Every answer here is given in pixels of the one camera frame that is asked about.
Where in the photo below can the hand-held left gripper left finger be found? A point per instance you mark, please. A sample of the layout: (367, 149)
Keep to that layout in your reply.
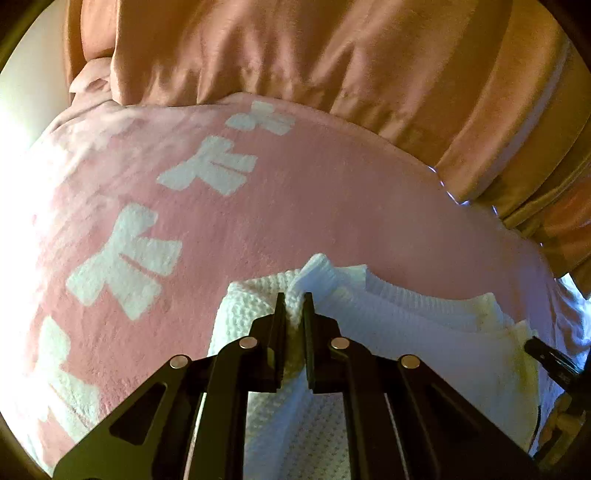
(279, 332)

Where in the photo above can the pink blanket with white print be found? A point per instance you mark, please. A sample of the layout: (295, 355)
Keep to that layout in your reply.
(277, 194)

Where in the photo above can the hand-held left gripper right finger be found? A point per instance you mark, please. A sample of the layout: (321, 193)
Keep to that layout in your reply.
(308, 332)

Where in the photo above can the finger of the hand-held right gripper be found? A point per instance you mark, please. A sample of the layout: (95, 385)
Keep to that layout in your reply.
(552, 361)

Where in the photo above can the orange curtain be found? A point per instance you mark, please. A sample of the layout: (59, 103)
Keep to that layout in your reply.
(369, 60)

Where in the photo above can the white red black knit sweater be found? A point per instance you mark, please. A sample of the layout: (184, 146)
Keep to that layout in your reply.
(461, 350)

